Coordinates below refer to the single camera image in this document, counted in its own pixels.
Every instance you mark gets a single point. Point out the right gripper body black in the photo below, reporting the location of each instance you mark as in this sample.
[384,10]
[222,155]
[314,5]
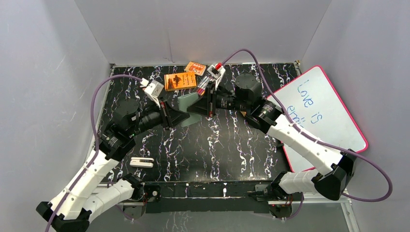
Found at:
[225,101]

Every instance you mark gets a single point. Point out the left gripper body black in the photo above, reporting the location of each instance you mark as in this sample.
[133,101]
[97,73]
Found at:
[167,116]

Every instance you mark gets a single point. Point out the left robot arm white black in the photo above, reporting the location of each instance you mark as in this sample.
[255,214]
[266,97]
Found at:
[75,207]

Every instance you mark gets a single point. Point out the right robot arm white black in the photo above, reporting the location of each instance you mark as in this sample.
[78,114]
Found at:
[333,169]

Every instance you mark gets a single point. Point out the small orange card box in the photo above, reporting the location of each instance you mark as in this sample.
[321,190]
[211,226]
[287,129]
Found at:
[196,68]

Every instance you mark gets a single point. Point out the coloured marker pen set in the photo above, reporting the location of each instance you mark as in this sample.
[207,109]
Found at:
[202,85]

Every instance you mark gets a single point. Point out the orange book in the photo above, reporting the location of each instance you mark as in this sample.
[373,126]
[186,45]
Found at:
[180,81]

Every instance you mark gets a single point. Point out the white stapler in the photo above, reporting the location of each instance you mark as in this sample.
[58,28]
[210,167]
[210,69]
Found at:
[140,162]

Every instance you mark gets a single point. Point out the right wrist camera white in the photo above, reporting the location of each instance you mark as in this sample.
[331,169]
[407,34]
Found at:
[217,71]

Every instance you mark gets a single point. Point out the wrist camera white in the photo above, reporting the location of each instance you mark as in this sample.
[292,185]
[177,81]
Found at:
[217,71]
[152,89]

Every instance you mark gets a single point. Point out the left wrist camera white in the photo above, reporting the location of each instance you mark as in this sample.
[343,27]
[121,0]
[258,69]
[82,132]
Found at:
[152,89]

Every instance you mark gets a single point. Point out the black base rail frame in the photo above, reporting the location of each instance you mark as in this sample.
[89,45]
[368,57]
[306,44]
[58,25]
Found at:
[214,196]

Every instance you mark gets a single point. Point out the white board pink frame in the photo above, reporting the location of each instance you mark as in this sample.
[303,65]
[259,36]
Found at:
[314,104]

